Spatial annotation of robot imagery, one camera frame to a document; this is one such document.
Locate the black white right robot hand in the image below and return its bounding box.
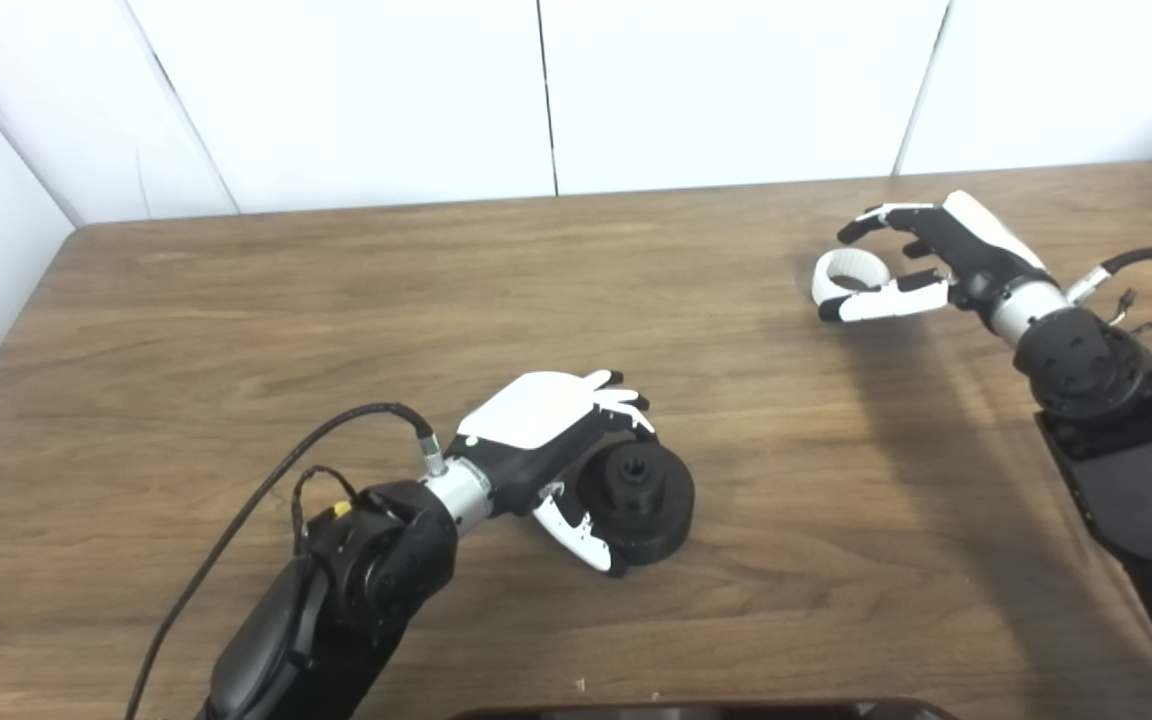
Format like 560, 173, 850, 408
818, 190, 1052, 326

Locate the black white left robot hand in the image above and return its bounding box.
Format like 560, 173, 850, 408
444, 370, 657, 579

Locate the white plastic ring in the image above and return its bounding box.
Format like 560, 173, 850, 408
812, 249, 892, 311

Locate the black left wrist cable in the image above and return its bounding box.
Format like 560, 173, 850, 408
124, 402, 447, 720

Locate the round black plastic part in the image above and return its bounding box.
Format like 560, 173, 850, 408
576, 440, 697, 567

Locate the thin black wire yellow tag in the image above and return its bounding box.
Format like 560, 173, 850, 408
291, 465, 357, 556

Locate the thin black wire loop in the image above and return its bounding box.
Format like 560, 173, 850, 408
1101, 290, 1152, 356

